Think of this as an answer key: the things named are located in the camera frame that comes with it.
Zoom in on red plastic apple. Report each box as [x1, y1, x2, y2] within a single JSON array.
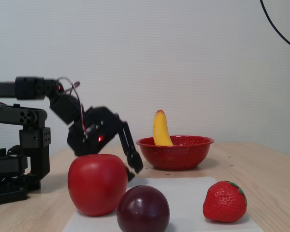
[[67, 153, 129, 217]]

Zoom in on white paper sheet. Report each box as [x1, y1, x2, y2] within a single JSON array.
[[62, 176, 265, 232]]

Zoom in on yellow plastic banana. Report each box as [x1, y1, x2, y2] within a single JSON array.
[[152, 109, 174, 146]]

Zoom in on red plastic strawberry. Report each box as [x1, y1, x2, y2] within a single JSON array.
[[203, 180, 247, 223]]

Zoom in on red white black servo wire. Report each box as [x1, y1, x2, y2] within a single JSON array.
[[57, 76, 80, 95], [70, 82, 90, 136]]

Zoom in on red speckled enamel bowl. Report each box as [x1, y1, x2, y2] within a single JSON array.
[[136, 135, 215, 171]]

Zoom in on thin black hanging cable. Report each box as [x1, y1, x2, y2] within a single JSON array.
[[260, 0, 290, 52]]

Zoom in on dark purple plastic plum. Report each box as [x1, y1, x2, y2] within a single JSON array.
[[116, 185, 171, 232]]

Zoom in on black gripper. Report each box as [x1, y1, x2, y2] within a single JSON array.
[[67, 105, 144, 182]]

